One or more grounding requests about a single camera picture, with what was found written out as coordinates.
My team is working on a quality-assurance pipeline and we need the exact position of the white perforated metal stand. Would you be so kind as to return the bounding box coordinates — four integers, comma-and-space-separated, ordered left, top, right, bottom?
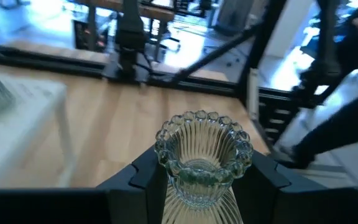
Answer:
0, 73, 77, 189

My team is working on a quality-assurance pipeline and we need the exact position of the large green ribbed glass holder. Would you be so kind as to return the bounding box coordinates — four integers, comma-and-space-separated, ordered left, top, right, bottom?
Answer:
154, 110, 254, 224

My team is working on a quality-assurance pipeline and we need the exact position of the black diagonal frame strut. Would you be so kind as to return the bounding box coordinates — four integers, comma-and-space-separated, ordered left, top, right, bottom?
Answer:
166, 21, 262, 83

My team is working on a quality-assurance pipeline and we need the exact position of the person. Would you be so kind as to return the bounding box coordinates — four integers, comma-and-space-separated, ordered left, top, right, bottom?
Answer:
273, 0, 358, 187

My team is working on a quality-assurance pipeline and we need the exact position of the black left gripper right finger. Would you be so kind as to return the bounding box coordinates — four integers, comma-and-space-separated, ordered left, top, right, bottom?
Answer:
232, 150, 358, 224

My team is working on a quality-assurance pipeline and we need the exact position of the wooden desk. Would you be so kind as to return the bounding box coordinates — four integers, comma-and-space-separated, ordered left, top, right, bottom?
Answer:
82, 0, 177, 60

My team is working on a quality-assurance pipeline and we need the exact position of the silver aluminium bracket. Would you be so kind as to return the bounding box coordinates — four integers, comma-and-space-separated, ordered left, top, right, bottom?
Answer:
246, 67, 261, 121

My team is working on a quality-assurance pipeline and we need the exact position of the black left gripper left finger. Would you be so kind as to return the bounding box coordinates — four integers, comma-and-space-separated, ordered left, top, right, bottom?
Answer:
0, 146, 169, 224

